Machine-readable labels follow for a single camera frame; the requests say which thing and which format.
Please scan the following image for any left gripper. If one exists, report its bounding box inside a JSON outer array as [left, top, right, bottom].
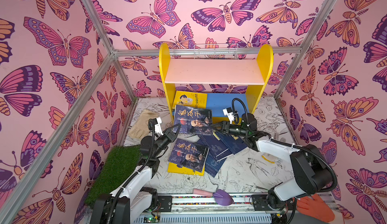
[[150, 125, 179, 161]]

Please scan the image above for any dark purple portrait book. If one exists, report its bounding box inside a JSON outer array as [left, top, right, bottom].
[[173, 105, 213, 135]]

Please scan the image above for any yellow cartoon boy book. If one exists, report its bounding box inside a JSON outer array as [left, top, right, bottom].
[[172, 91, 207, 110]]

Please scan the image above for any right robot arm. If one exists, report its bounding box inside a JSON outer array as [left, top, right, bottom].
[[210, 106, 338, 211]]

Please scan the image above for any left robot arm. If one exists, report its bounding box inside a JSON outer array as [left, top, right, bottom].
[[90, 123, 181, 224]]

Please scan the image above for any yellow pink blue bookshelf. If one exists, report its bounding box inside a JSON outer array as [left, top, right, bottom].
[[159, 43, 274, 122]]

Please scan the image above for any navy blue book right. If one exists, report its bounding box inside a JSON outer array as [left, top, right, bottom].
[[215, 132, 247, 155]]

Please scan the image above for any navy blue book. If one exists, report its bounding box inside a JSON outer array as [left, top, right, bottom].
[[215, 132, 247, 155], [205, 155, 226, 178], [199, 135, 233, 162]]

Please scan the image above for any navy blue book middle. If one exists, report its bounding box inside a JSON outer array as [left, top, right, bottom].
[[199, 135, 233, 162]]

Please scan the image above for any yellow cartoon book bottom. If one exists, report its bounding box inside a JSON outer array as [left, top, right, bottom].
[[167, 163, 205, 176]]

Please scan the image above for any navy blue book lower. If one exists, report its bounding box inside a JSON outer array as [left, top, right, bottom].
[[205, 155, 226, 178]]

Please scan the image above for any green artificial grass mat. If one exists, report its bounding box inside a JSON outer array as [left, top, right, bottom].
[[85, 145, 141, 208]]

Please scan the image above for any purple pink trowel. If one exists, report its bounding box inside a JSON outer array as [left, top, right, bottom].
[[193, 189, 234, 206]]

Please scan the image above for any green circuit board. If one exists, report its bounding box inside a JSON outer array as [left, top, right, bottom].
[[143, 216, 160, 224]]

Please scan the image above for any orange rubber glove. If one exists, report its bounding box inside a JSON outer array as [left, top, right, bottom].
[[296, 194, 335, 223]]

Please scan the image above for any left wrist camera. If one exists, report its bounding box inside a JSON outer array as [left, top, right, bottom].
[[153, 117, 163, 137]]

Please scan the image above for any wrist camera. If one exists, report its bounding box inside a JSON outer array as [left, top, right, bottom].
[[153, 117, 163, 137], [223, 108, 239, 123]]

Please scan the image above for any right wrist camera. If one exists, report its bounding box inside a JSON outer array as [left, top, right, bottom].
[[223, 108, 239, 123]]

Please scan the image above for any aluminium mounting rail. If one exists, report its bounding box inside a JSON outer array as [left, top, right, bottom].
[[155, 193, 293, 214]]

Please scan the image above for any white wire basket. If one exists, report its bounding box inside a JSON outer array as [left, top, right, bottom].
[[193, 43, 239, 59]]

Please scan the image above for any white slotted cable duct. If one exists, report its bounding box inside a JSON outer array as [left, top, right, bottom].
[[132, 214, 272, 224]]

